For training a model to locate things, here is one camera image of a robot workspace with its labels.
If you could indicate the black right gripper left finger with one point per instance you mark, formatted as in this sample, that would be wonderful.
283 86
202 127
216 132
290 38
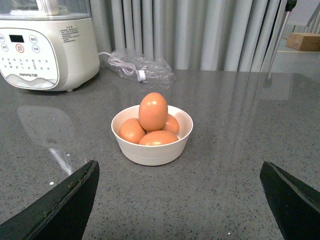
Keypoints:
60 214

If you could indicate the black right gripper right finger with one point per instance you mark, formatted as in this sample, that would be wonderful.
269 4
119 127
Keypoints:
294 204

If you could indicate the brown egg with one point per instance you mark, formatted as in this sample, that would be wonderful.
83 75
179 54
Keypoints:
132 131
157 138
153 112
171 125

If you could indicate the brown egg front in bowl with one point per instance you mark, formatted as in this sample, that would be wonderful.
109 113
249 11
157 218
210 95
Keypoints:
157 138

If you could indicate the brown egg back in bowl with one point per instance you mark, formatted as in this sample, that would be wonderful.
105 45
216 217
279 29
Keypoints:
171 125

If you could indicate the cardboard box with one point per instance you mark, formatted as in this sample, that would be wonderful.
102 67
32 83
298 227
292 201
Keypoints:
304 41

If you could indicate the white round bowl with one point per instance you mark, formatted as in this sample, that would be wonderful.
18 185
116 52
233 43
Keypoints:
153 155

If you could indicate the clear plastic bag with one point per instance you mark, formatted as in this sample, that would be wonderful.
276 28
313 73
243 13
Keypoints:
134 66

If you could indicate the white soy milk maker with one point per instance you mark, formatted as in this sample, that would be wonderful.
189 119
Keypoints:
47 45

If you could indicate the metal tripod stand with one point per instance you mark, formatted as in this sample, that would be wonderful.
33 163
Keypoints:
298 13

